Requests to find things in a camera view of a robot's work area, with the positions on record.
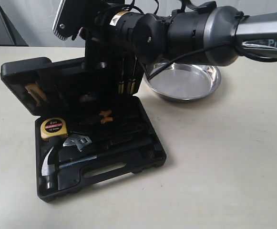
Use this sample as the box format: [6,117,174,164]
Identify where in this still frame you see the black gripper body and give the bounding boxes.
[76,0,143,69]

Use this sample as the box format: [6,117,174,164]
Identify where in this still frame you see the black plastic tool case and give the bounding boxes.
[0,57,166,202]

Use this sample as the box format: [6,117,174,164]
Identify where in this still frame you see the silver adjustable wrench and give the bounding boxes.
[63,134,153,154]

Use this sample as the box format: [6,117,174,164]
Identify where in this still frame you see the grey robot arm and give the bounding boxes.
[79,0,277,66]

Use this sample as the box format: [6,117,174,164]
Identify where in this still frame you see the yellow black screwdriver left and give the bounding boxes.
[118,57,124,94]

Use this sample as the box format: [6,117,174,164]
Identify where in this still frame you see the yellow black screwdriver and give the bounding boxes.
[127,57,136,94]
[118,57,124,94]

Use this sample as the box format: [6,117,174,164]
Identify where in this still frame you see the yellow black screwdriver right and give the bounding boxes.
[127,57,136,94]

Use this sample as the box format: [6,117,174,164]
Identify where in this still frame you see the white backdrop curtain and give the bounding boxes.
[0,0,277,47]

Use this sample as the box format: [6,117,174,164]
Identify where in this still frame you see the round stainless steel tray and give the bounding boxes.
[144,63,222,103]

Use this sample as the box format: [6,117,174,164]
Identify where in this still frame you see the orange utility knife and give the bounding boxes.
[24,83,49,107]

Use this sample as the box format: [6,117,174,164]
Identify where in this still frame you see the yellow tape measure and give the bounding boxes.
[40,117,68,141]

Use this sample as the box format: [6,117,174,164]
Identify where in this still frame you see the steel claw hammer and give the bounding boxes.
[41,146,136,191]

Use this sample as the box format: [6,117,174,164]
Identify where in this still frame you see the orange handled pliers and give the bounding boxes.
[78,109,139,125]

